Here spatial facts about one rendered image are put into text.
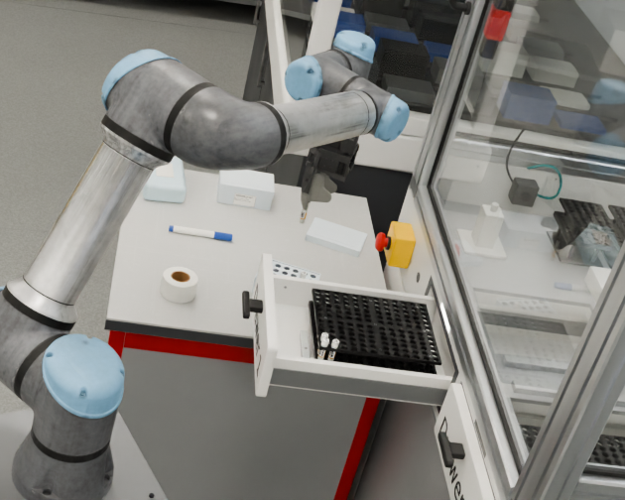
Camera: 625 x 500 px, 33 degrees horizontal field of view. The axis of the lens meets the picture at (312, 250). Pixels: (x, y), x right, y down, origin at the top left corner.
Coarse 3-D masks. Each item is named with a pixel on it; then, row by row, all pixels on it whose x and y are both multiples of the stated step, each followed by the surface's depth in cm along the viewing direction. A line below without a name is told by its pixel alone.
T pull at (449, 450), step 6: (438, 438) 169; (444, 438) 168; (444, 444) 167; (450, 444) 167; (456, 444) 168; (462, 444) 168; (444, 450) 166; (450, 450) 166; (456, 450) 166; (462, 450) 167; (444, 456) 165; (450, 456) 165; (456, 456) 166; (462, 456) 166; (444, 462) 165; (450, 462) 164
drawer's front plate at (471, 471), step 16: (448, 400) 178; (464, 400) 175; (448, 416) 177; (464, 416) 171; (448, 432) 176; (464, 432) 168; (464, 448) 167; (464, 464) 166; (480, 464) 162; (448, 480) 172; (464, 480) 165; (480, 480) 159; (464, 496) 164; (480, 496) 158
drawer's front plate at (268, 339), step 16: (272, 272) 194; (272, 288) 190; (272, 304) 186; (256, 320) 194; (272, 320) 182; (256, 336) 191; (272, 336) 178; (256, 352) 188; (272, 352) 176; (256, 368) 185; (272, 368) 178; (256, 384) 182
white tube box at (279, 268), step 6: (276, 264) 221; (282, 264) 221; (288, 264) 221; (276, 270) 220; (282, 270) 220; (288, 270) 220; (294, 270) 221; (300, 270) 221; (306, 270) 221; (294, 276) 220; (312, 276) 221; (318, 276) 221; (252, 288) 216
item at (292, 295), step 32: (288, 288) 200; (320, 288) 201; (352, 288) 202; (288, 320) 198; (288, 352) 190; (448, 352) 194; (288, 384) 182; (320, 384) 182; (352, 384) 183; (384, 384) 183; (416, 384) 184; (448, 384) 185
